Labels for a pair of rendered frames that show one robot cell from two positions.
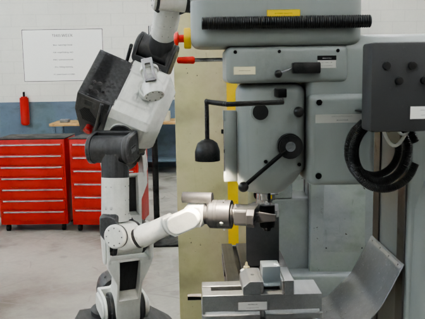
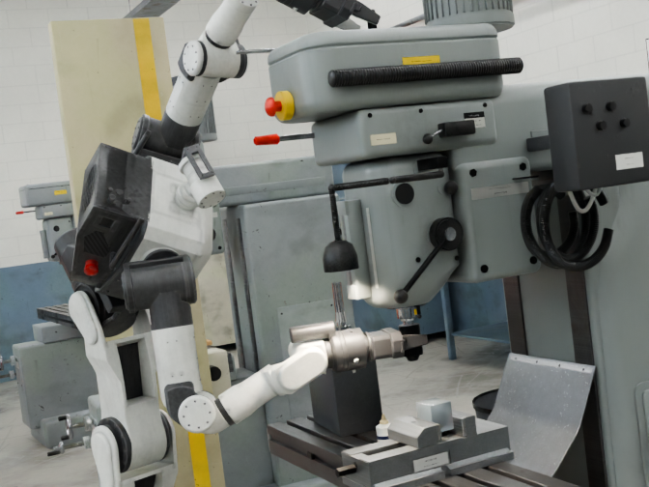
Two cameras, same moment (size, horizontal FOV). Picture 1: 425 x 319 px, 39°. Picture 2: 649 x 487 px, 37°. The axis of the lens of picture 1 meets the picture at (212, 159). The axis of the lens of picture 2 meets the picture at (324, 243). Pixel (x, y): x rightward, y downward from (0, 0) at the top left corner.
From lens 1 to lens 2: 85 cm
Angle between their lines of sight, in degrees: 24
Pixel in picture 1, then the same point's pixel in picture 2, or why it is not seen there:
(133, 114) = (179, 231)
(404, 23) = (265, 123)
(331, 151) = (493, 235)
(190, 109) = not seen: hidden behind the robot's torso
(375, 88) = (578, 136)
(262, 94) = (403, 170)
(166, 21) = (201, 93)
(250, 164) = (399, 267)
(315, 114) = (471, 188)
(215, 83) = not seen: hidden behind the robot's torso
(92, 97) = (115, 212)
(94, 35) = not seen: outside the picture
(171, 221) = (287, 370)
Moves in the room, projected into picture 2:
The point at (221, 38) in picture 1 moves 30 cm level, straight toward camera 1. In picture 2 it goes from (352, 98) to (426, 73)
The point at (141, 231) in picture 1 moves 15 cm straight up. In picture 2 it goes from (236, 398) to (227, 328)
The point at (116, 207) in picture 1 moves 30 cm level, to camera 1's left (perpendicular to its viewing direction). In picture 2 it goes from (188, 370) to (42, 398)
